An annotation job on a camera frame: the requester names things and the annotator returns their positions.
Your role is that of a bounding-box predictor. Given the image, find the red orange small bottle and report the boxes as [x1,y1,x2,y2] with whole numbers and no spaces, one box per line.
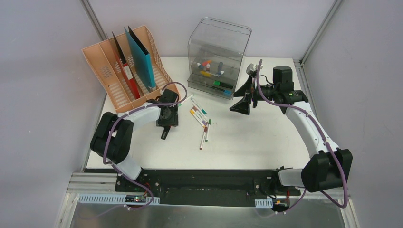
[202,60,211,67]

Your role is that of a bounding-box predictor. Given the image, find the white marker yellow caps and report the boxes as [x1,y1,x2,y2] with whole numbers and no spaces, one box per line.
[190,109,205,127]

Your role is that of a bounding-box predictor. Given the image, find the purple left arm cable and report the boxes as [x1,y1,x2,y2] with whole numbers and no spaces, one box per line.
[77,82,188,219]

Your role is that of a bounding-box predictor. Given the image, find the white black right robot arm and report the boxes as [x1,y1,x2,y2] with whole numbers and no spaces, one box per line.
[230,64,353,195]

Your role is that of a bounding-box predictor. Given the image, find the white marker purple cap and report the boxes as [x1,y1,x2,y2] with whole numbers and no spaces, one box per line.
[192,106,208,124]

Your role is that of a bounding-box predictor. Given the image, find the white marker green caps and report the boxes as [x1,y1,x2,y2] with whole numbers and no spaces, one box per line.
[178,94,194,107]

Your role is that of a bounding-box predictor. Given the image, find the peach plastic file organizer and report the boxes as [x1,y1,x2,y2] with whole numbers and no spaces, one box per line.
[82,25,178,113]

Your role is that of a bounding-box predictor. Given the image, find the smoked clear drawer box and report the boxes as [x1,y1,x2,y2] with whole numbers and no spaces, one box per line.
[187,17,252,99]

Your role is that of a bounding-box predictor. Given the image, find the black highlighter green cap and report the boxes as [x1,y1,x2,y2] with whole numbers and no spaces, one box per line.
[212,81,234,90]

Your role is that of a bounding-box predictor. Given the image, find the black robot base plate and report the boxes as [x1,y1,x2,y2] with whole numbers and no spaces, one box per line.
[115,169,300,207]

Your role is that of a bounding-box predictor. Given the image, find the dark blue small bottle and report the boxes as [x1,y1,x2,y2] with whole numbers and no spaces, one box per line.
[217,62,223,75]

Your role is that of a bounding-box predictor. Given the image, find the black highlighter orange cap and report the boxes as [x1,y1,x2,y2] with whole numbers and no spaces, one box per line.
[161,126,171,140]

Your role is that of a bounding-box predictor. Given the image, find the red folder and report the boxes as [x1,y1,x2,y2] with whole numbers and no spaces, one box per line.
[112,33,140,99]

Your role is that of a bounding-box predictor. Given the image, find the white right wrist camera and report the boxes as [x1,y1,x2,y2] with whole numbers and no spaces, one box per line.
[246,63,258,77]

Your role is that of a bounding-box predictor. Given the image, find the black highlighter blue cap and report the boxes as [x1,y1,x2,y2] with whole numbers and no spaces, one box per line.
[212,87,232,96]

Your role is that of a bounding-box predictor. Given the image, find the aluminium frame rail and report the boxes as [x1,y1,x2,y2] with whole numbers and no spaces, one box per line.
[67,172,160,206]

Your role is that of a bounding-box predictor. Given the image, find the teal folder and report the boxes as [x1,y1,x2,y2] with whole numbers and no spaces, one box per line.
[125,26,156,92]

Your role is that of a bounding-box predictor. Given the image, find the white marker green cap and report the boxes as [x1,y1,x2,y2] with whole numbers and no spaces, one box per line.
[205,119,212,142]

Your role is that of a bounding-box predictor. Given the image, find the white marker brown cap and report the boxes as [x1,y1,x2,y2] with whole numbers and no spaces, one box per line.
[199,126,208,150]

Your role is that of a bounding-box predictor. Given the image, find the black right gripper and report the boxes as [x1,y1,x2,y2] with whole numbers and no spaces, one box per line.
[230,75,279,115]

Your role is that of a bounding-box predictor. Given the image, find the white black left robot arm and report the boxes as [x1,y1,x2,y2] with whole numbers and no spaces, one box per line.
[90,89,179,192]

